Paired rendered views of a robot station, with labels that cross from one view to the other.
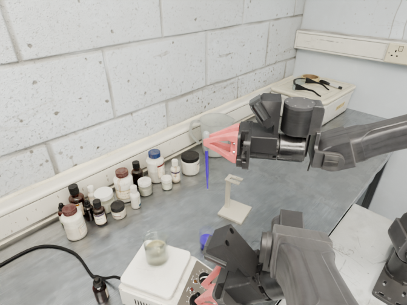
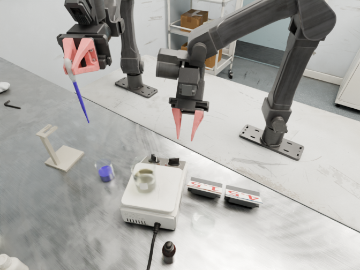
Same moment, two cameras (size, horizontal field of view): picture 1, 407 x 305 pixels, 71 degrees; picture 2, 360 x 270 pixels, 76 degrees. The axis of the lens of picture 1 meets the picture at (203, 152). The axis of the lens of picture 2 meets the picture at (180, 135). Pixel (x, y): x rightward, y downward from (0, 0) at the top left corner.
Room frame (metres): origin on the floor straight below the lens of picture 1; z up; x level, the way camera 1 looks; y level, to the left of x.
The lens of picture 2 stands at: (0.39, 0.42, 1.43)
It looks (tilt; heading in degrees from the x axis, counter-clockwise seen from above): 43 degrees down; 260
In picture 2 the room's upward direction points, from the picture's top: 1 degrees clockwise
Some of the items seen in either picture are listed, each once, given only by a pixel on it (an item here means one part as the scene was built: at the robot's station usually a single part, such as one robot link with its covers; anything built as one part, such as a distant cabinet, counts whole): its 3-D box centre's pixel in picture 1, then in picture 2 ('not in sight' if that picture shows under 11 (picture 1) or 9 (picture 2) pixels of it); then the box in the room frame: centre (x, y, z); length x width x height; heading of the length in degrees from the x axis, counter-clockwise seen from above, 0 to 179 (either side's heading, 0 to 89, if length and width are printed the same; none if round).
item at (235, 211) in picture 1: (235, 196); (57, 143); (0.66, -0.10, 0.96); 0.08 x 0.08 x 0.13; 59
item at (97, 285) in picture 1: (99, 287); (169, 250); (0.38, 0.23, 0.93); 0.03 x 0.03 x 0.07
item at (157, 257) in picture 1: (157, 247); (143, 175); (0.42, 0.10, 1.02); 0.06 x 0.05 x 0.08; 110
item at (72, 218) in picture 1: (73, 221); not in sight; (0.57, 0.36, 0.95); 0.06 x 0.06 x 0.10
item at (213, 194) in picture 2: not in sight; (205, 185); (0.26, 0.08, 0.92); 0.09 x 0.06 x 0.04; 155
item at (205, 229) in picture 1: (206, 238); (105, 170); (0.53, -0.01, 0.93); 0.04 x 0.04 x 0.06
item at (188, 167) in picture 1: (190, 163); not in sight; (0.88, 0.05, 0.94); 0.07 x 0.07 x 0.07
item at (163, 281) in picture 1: (157, 266); (153, 185); (0.40, 0.10, 0.98); 0.12 x 0.12 x 0.01; 71
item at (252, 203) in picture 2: not in sight; (243, 194); (0.17, 0.12, 0.92); 0.09 x 0.06 x 0.04; 155
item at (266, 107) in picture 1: (261, 120); (82, 19); (0.51, -0.12, 1.29); 0.07 x 0.06 x 0.11; 169
